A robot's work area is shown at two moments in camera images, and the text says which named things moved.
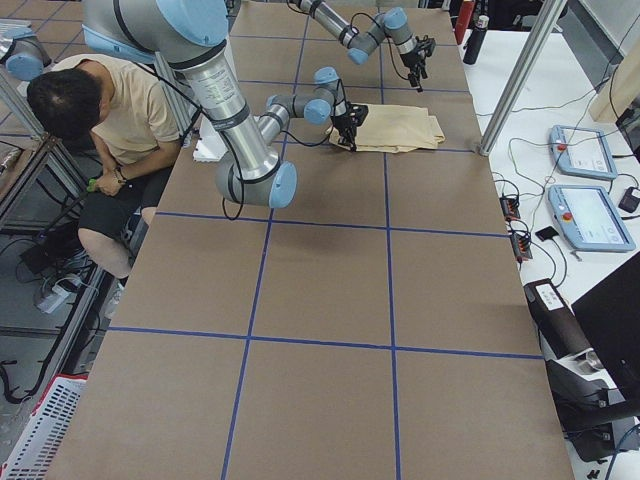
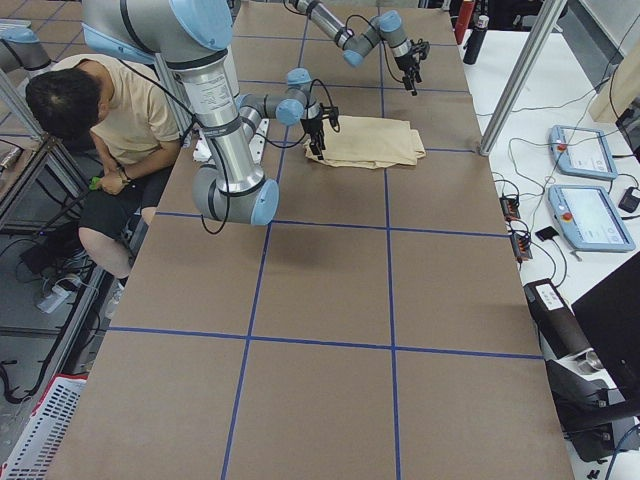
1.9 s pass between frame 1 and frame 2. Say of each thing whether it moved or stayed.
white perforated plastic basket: stayed
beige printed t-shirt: moved
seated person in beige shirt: stayed
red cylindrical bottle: stayed
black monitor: stayed
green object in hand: stayed
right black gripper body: moved
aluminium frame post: stayed
